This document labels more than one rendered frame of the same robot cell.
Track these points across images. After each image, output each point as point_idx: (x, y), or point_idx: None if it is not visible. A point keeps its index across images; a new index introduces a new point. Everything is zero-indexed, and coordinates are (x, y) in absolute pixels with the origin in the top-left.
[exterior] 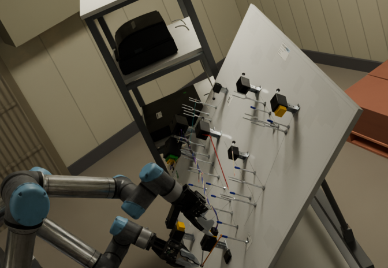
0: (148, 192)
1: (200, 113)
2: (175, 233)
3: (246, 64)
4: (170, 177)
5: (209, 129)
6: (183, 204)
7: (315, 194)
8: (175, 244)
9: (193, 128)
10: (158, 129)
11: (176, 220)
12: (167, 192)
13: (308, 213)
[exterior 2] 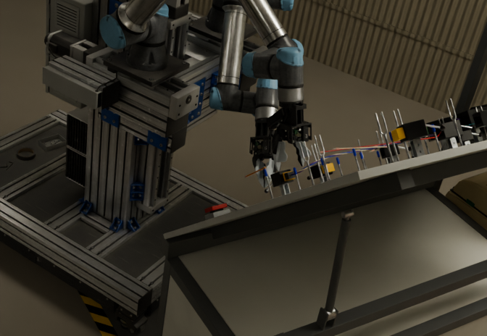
0: (267, 64)
1: None
2: (317, 166)
3: None
4: (297, 79)
5: (450, 135)
6: (286, 115)
7: (404, 290)
8: (266, 146)
9: (479, 138)
10: None
11: (273, 122)
12: (280, 85)
13: (413, 317)
